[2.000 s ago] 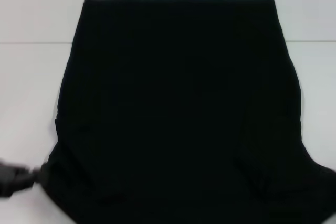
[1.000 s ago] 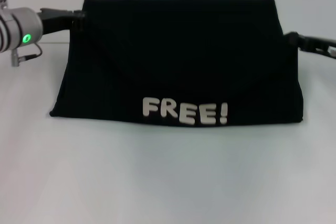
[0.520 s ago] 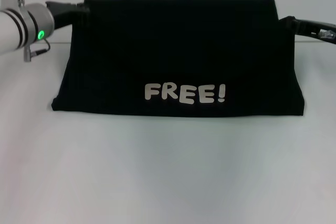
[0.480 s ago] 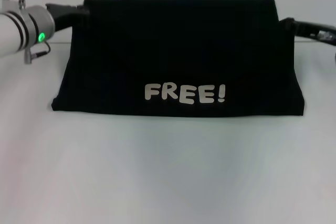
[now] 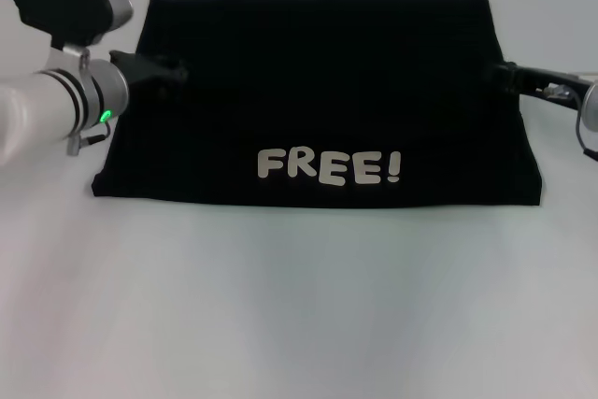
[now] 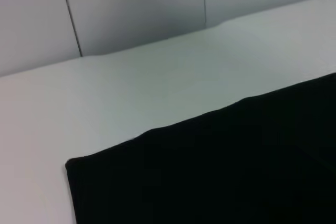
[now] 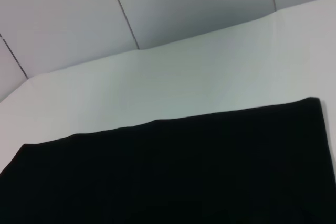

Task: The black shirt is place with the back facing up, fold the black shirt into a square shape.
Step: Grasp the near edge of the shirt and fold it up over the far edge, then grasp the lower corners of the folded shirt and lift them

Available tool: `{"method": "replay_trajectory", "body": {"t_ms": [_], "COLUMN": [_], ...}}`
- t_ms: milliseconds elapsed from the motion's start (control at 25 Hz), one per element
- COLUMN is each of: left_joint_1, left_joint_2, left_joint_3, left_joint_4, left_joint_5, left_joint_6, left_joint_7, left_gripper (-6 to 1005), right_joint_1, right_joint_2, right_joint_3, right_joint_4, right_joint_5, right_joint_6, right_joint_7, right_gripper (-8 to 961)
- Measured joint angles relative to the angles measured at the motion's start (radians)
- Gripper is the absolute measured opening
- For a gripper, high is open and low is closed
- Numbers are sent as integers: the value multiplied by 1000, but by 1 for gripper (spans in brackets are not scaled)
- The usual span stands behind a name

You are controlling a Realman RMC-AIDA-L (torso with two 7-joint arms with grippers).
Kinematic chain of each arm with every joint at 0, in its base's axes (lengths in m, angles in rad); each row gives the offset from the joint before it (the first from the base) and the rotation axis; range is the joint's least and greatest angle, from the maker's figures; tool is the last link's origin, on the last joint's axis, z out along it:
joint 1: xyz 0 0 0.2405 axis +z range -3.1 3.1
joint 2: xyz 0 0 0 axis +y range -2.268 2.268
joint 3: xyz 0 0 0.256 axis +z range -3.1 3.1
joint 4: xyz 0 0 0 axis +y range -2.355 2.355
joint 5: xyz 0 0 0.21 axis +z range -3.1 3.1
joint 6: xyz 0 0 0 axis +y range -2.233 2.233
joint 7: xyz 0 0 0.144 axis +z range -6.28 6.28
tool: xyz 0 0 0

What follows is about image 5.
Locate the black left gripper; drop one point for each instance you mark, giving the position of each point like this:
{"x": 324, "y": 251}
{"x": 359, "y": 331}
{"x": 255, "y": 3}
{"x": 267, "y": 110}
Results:
{"x": 138, "y": 67}

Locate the black t-shirt with white print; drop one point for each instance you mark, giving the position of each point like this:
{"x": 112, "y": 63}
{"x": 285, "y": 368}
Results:
{"x": 327, "y": 90}

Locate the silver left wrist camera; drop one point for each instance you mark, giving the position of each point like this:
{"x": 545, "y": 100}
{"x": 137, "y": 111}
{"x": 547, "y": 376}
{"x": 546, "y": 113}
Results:
{"x": 61, "y": 2}

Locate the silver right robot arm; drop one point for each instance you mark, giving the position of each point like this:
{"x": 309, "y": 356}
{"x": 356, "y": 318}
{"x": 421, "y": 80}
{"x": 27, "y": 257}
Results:
{"x": 591, "y": 109}

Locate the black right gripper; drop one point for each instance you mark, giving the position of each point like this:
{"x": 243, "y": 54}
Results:
{"x": 546, "y": 83}

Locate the silver left camera mount bracket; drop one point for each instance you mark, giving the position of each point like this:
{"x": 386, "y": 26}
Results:
{"x": 70, "y": 55}

